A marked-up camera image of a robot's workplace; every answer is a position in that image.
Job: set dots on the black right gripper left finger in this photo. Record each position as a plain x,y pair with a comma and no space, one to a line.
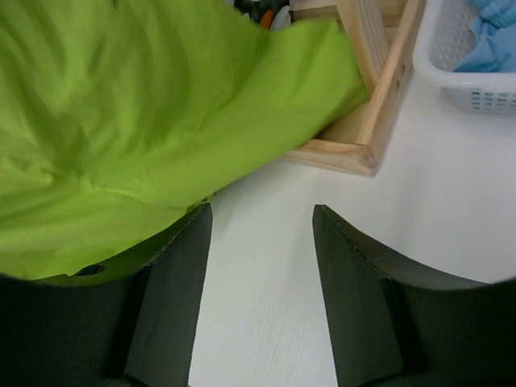
129,320

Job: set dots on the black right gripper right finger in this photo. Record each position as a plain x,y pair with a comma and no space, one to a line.
396,322

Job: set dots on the lime green shorts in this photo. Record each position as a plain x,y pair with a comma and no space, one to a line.
118,116

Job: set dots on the light blue shorts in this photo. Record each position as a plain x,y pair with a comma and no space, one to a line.
494,34

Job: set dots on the camouflage patterned shorts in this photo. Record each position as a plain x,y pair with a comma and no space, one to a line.
270,14

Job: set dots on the wooden clothes rack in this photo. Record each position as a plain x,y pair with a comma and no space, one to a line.
383,35

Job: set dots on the white plastic basket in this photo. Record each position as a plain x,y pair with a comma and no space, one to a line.
467,48

